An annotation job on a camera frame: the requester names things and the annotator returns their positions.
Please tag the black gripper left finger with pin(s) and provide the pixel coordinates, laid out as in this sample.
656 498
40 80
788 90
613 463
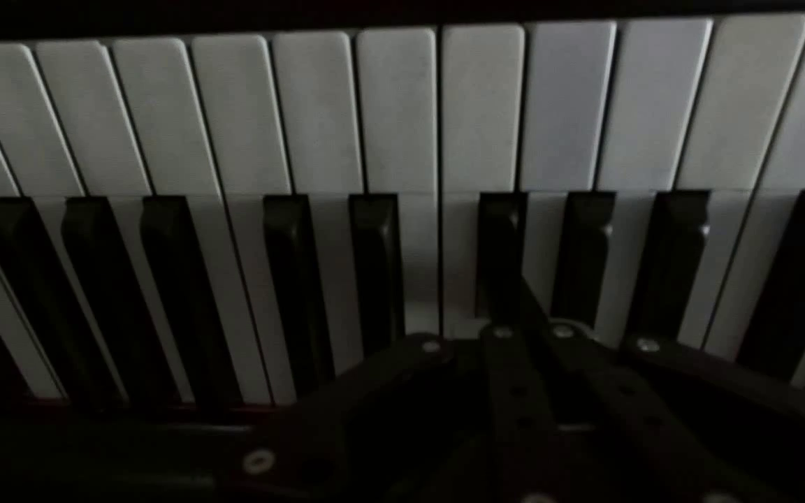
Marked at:
376 420

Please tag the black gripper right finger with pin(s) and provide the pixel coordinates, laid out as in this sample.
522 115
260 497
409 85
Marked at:
700 420

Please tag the black piano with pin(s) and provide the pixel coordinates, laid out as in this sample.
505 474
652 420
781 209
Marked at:
402 122

